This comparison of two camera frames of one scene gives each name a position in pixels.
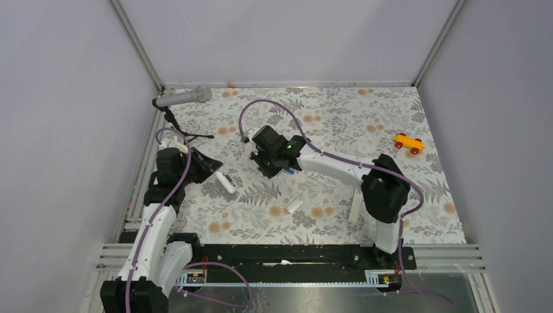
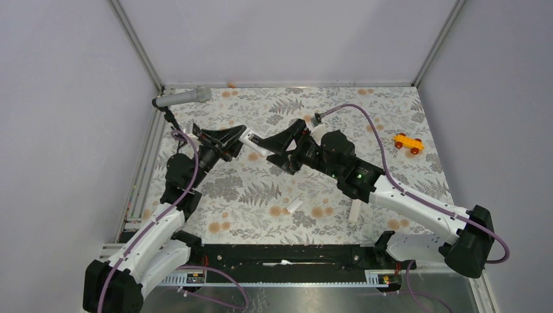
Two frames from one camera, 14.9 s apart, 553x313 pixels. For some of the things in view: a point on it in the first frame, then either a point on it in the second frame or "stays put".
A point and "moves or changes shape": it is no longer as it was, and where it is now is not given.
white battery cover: [294, 205] stays put
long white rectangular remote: [357, 206] stays put
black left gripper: [207, 165] -> [224, 143]
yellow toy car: [414, 145] stays put
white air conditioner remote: [227, 180] moves or changes shape
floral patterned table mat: [310, 203] stays put
